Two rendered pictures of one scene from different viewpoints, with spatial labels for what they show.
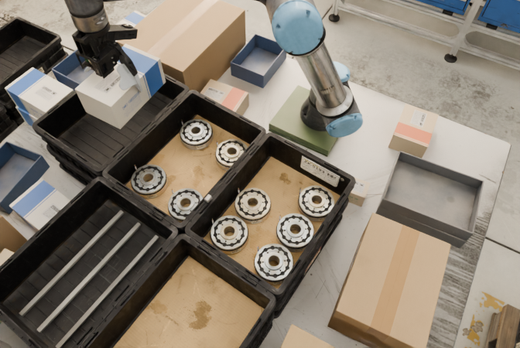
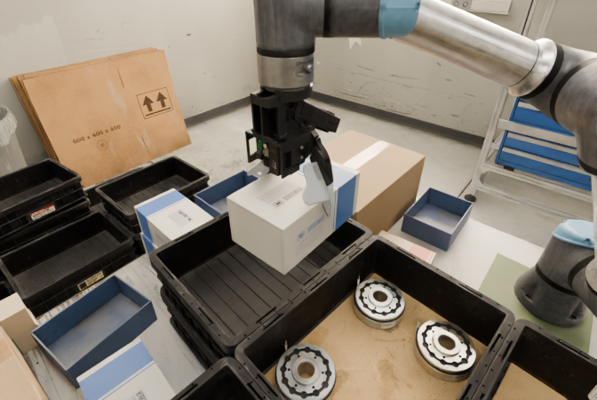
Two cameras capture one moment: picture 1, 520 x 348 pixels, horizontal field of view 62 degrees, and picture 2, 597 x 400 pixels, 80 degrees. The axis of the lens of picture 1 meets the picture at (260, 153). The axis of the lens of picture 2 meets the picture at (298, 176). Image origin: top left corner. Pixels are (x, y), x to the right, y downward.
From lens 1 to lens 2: 0.65 m
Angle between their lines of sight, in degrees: 24
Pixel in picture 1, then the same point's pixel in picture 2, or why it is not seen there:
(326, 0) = (458, 181)
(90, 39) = (279, 102)
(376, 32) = (520, 217)
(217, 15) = (394, 158)
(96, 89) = (260, 201)
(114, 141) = (255, 295)
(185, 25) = (355, 164)
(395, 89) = not seen: hidden behind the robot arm
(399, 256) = not seen: outside the picture
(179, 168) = (353, 359)
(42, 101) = (172, 227)
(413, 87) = not seen: hidden behind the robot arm
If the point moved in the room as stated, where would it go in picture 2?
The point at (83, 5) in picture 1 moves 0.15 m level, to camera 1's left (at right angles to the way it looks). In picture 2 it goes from (290, 29) to (169, 25)
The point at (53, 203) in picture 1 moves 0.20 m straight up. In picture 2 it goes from (142, 386) to (111, 317)
